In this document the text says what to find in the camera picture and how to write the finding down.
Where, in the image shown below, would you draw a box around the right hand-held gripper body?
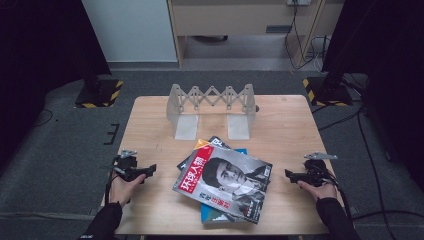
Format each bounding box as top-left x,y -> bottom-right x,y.
301,152 -> 338,188

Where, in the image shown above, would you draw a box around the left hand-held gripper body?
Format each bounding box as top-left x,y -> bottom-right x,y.
112,149 -> 148,184

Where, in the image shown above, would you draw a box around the grey metal expandable book rack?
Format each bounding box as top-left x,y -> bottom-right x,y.
165,83 -> 260,141

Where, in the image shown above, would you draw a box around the grey portrait magazine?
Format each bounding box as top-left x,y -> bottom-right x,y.
172,144 -> 274,225

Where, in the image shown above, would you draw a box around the dark book with orange cracks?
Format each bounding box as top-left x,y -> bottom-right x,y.
176,135 -> 232,172

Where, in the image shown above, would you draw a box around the blue book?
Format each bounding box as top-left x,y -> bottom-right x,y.
199,148 -> 249,225

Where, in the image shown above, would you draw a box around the person's right hand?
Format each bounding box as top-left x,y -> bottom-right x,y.
297,181 -> 338,202

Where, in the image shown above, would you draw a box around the person's left hand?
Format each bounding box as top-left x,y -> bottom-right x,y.
108,173 -> 148,208

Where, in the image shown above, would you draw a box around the black stand base hazard stripes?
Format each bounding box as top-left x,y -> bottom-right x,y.
302,75 -> 354,108
74,78 -> 125,109

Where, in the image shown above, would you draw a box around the white panel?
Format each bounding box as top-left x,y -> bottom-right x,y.
81,0 -> 178,63

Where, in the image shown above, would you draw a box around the black curtain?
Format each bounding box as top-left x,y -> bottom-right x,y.
0,0 -> 113,168
321,0 -> 424,183

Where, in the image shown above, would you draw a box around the beige wooden cabinet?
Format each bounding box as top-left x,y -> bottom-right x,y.
166,0 -> 346,68

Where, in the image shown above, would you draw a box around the right hand-held gripper cable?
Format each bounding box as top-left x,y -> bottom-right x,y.
328,171 -> 355,223

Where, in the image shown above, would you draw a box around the long black floor cable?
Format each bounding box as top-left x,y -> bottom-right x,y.
356,106 -> 390,240

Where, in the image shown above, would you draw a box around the thin black floor cable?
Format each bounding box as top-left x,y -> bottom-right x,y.
33,108 -> 54,128

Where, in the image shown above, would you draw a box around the tangled cables by cabinet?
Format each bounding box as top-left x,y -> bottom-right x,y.
301,34 -> 332,73

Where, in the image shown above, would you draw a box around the black power strip cable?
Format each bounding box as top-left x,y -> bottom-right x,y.
284,3 -> 303,70

